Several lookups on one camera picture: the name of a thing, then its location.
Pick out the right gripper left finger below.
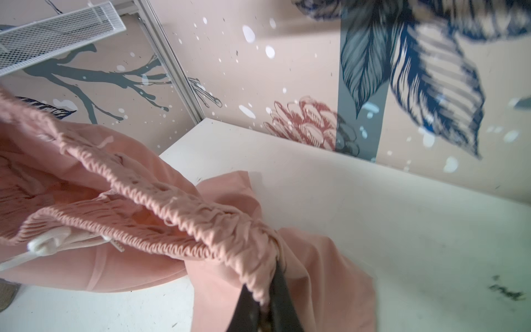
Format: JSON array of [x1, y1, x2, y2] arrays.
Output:
[[226, 285, 261, 332]]

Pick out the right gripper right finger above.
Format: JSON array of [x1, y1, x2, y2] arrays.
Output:
[[269, 262, 304, 332]]

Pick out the pink shorts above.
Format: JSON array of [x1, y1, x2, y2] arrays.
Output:
[[1, 91, 376, 331]]

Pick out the white mesh wall shelf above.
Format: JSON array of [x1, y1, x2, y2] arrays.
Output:
[[1, 1, 127, 76]]

